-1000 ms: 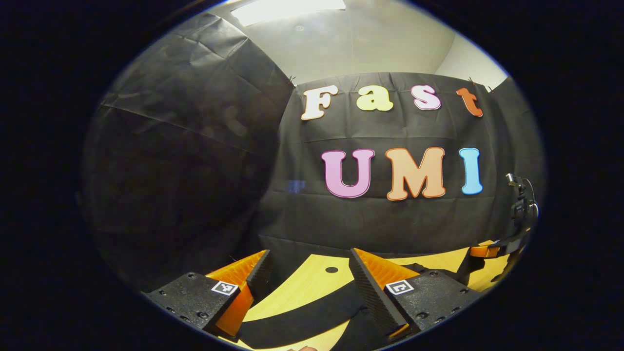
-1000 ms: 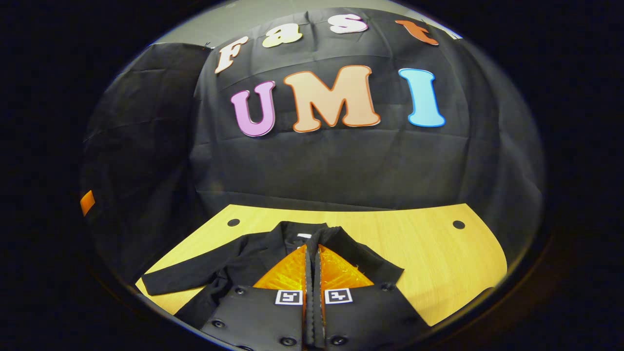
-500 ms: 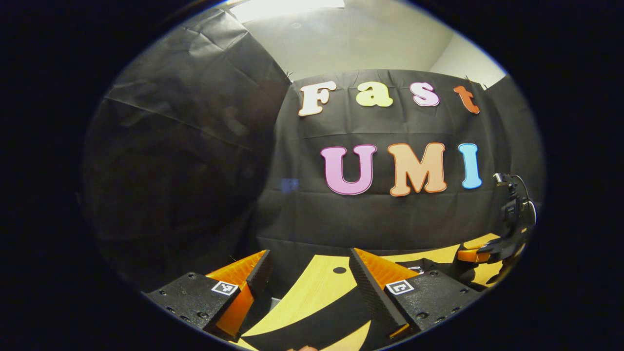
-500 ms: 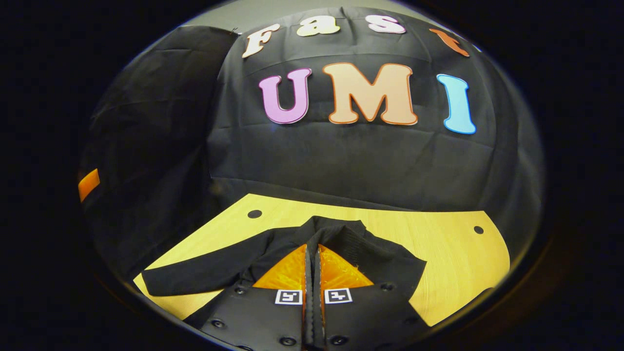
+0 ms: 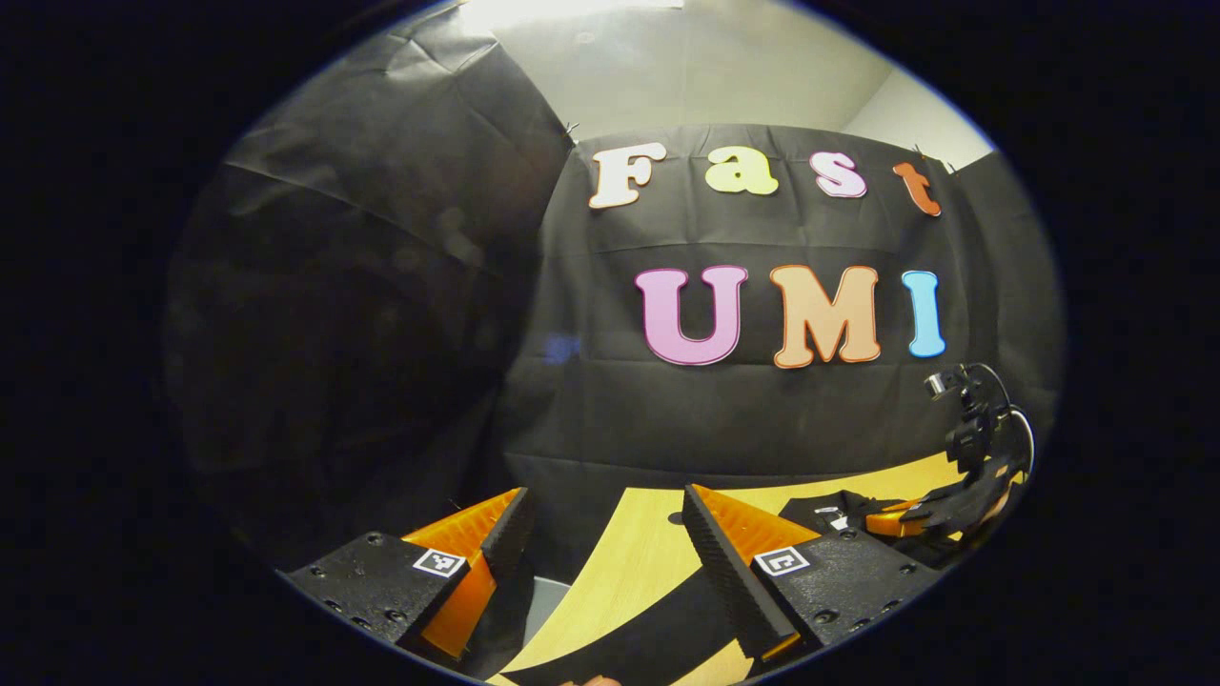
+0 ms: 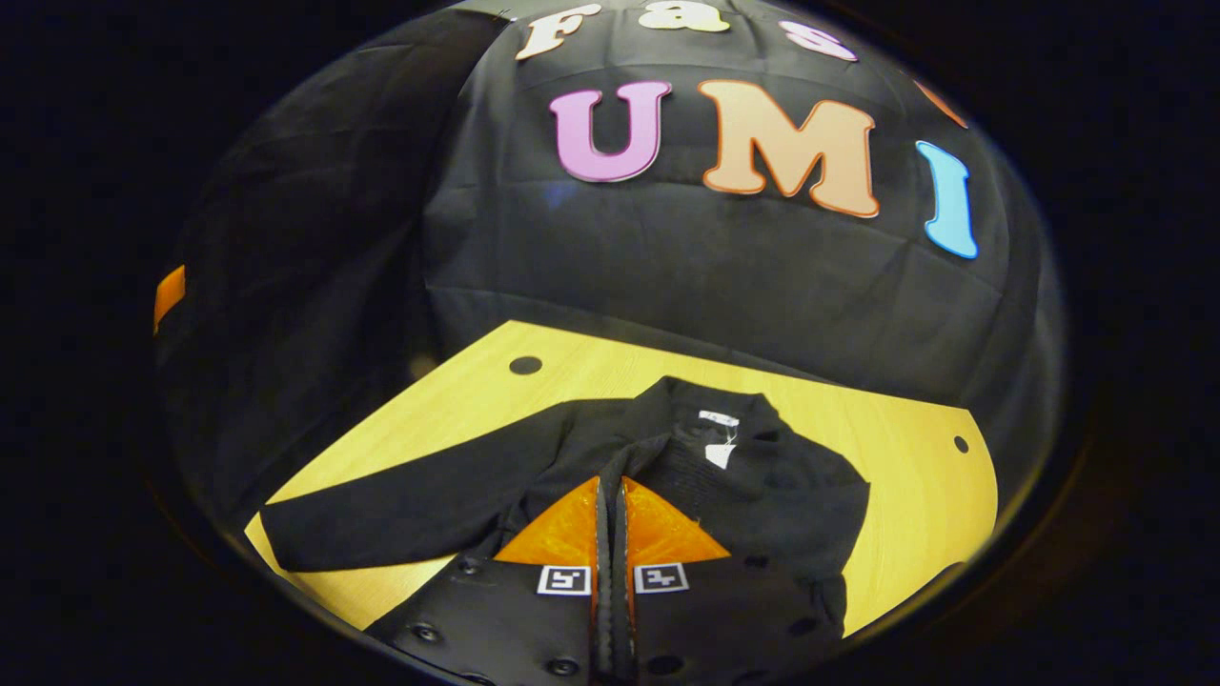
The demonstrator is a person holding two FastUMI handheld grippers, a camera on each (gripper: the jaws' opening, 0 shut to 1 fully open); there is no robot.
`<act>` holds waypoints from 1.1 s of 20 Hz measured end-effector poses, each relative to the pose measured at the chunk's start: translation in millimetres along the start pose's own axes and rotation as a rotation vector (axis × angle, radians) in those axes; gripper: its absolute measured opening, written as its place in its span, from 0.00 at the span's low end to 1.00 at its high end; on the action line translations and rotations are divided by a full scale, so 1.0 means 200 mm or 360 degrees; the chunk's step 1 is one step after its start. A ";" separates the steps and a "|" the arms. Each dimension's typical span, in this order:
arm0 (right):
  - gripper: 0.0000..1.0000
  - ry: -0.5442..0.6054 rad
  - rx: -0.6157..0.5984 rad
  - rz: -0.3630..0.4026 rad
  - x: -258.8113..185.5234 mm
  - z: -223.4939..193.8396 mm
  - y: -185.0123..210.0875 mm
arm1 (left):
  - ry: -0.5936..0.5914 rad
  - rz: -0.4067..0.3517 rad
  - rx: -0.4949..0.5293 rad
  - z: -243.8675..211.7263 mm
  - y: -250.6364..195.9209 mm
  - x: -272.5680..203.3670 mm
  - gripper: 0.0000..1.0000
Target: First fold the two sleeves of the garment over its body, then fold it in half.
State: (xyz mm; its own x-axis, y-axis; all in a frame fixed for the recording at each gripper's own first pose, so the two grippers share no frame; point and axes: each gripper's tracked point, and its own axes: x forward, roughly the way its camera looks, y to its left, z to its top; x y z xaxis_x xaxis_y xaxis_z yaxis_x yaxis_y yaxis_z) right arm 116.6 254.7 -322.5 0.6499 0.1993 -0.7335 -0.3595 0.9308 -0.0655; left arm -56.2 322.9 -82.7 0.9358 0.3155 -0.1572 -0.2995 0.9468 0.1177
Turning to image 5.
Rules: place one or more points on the black backdrop cloth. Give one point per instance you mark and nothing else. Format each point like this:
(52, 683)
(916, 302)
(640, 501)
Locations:
(686, 419)

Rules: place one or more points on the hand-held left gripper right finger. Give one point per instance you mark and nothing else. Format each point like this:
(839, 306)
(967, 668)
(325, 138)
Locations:
(729, 581)

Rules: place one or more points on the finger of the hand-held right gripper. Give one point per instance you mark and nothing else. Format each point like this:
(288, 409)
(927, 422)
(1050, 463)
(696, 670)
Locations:
(896, 524)
(963, 497)

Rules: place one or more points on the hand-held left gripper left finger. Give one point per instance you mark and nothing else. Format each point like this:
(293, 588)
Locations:
(510, 534)

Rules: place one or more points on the black collared shirt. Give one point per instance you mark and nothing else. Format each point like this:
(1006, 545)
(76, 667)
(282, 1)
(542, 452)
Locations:
(810, 513)

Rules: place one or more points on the rectangular ceiling light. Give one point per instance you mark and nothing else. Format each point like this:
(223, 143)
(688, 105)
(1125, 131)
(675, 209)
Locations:
(572, 11)

